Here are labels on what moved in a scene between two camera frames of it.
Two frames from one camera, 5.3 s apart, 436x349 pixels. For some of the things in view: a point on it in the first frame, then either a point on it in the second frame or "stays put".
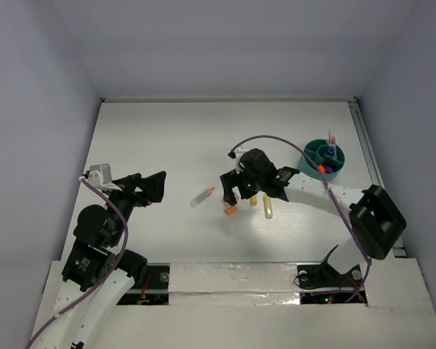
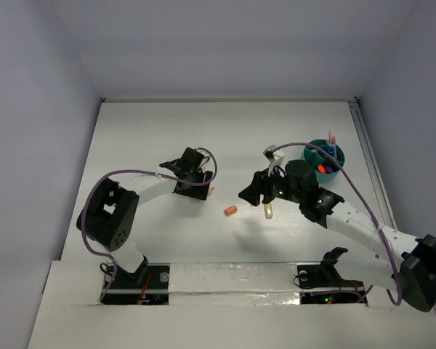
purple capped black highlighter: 331,169 stays put
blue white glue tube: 330,151 stays put
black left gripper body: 135,185 to 195,190
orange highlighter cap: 230,210 stays put
